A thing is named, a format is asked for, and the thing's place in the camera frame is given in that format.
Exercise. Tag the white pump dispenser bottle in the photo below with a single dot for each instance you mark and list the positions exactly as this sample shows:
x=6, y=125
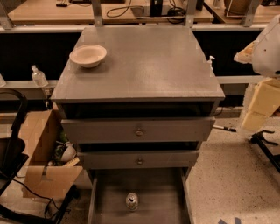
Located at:
x=211, y=61

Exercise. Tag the black chair frame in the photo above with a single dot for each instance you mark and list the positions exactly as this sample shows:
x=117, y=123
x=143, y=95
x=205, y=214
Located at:
x=12, y=157

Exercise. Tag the clear sanitizer bottle left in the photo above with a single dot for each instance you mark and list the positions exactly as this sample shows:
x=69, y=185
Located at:
x=38, y=77

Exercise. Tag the brown cardboard box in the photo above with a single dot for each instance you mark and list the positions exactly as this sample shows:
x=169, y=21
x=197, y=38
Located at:
x=40, y=131

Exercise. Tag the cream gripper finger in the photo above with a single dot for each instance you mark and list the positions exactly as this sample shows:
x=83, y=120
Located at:
x=246, y=55
x=265, y=102

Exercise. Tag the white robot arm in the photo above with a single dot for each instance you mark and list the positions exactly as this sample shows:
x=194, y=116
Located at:
x=266, y=61

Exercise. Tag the white bowl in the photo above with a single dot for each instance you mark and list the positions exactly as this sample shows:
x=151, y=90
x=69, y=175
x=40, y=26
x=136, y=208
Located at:
x=88, y=56

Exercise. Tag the silver 7up can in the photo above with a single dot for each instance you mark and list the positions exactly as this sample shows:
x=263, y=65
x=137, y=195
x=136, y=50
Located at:
x=132, y=201

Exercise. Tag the wooden background desk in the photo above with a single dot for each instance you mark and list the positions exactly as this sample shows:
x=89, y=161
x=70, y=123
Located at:
x=62, y=12

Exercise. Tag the black reacher grabber tool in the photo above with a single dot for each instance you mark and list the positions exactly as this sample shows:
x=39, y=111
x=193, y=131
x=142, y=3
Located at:
x=259, y=139

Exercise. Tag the grey drawer cabinet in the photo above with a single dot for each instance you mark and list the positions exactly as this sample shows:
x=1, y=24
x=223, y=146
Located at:
x=149, y=72

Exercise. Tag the wooden desk right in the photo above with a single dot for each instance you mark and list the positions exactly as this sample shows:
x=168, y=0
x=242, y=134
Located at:
x=234, y=11

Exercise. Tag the white cup in box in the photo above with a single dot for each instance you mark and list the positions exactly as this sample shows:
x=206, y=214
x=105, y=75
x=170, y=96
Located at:
x=69, y=153

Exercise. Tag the grey open bottom drawer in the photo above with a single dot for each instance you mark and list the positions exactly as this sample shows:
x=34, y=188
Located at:
x=162, y=194

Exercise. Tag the grey middle drawer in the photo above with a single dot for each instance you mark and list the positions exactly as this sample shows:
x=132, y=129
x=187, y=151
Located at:
x=138, y=159

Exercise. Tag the grey top drawer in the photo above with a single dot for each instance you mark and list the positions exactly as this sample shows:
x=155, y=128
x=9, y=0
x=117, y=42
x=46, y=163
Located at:
x=89, y=131

